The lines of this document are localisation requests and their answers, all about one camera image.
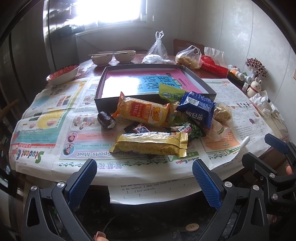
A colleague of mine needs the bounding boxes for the dark green pea packet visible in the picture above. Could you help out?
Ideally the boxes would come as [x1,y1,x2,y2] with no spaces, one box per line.
[178,122,206,142]

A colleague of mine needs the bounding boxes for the gold wafer bar packet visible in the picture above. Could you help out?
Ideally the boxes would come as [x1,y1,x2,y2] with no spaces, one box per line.
[109,132,188,158]

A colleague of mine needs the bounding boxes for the clear bag tan pastry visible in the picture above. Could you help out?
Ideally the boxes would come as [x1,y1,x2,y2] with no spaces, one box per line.
[213,103,232,124]

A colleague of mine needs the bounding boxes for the blue biscuit packet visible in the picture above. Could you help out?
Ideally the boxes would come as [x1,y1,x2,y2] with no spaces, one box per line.
[177,91,216,128]

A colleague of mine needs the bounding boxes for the orange yellow snack packet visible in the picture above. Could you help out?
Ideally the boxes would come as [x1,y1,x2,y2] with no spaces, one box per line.
[112,92,170,127]

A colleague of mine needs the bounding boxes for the Snickers bar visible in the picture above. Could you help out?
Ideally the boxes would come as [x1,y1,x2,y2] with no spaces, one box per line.
[124,121,150,133]

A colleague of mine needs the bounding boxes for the light green snack packet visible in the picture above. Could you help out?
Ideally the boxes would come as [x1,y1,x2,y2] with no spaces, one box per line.
[159,83,187,103]

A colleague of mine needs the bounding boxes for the plastic bag fried snacks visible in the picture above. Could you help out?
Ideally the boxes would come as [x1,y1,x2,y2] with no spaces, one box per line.
[175,45,202,70]

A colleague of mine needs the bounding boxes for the person right hand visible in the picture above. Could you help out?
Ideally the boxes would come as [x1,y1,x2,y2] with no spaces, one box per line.
[285,164,292,175]

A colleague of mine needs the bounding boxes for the person left hand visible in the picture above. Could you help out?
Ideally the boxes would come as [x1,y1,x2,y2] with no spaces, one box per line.
[94,231,108,241]

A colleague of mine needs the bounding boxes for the right newspaper sheet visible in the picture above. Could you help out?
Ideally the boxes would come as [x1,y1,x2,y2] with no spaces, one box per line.
[202,79,273,169]

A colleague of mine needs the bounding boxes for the newspaper sheet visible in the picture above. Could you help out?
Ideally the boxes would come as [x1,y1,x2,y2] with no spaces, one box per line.
[202,79,273,169]
[9,77,213,186]

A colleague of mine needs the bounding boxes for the white rabbit figurine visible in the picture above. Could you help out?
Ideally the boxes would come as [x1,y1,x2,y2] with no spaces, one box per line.
[247,77,261,98]

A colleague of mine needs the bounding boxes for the left newspaper sheet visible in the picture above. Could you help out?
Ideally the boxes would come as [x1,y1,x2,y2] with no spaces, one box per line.
[9,77,213,186]

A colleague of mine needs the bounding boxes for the red bead tree ornament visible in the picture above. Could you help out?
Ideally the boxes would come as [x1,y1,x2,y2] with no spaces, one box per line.
[245,58,267,79]

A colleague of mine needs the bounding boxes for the small medicine bottles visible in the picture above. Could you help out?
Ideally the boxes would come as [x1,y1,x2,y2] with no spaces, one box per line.
[228,65,253,85]

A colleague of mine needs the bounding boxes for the dark round wrapped cake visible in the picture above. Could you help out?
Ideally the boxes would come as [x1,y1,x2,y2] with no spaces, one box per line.
[97,111,116,130]

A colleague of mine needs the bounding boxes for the red tissue pack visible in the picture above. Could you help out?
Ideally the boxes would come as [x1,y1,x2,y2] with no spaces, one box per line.
[200,47,228,78]

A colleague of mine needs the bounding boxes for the dark shallow cardboard box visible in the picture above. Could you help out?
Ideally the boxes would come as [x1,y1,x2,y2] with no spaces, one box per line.
[94,64,216,113]

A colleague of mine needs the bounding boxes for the red rimmed bowl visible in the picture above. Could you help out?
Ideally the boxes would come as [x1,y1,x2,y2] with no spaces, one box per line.
[46,64,80,86]

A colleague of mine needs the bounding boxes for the pink and blue book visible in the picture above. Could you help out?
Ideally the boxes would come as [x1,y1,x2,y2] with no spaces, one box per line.
[101,69,205,98]

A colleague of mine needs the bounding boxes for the tall tied plastic bag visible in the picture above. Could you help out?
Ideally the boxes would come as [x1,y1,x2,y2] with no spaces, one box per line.
[142,31,175,65]

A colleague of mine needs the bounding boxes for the left white bowl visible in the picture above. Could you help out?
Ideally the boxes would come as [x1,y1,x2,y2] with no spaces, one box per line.
[91,55,112,66]

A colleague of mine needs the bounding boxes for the white bowl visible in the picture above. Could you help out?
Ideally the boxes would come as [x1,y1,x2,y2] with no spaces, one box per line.
[114,50,136,63]
[91,55,112,66]

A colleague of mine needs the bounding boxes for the chopstick pair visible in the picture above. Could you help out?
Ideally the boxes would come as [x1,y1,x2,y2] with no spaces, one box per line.
[88,51,128,56]

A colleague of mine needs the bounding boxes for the right white bowl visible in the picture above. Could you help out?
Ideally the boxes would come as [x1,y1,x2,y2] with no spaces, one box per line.
[114,50,136,63]

